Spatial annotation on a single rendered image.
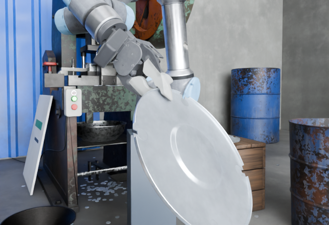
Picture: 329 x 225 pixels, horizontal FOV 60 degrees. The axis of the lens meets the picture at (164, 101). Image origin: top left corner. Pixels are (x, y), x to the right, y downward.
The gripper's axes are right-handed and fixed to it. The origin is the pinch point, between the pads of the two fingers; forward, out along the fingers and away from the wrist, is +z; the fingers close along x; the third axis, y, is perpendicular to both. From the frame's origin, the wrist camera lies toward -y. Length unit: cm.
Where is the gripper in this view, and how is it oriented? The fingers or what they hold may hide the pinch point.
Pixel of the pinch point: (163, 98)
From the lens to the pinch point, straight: 54.6
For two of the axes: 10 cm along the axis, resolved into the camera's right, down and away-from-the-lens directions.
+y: 4.6, -0.4, 8.9
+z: 6.3, 7.2, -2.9
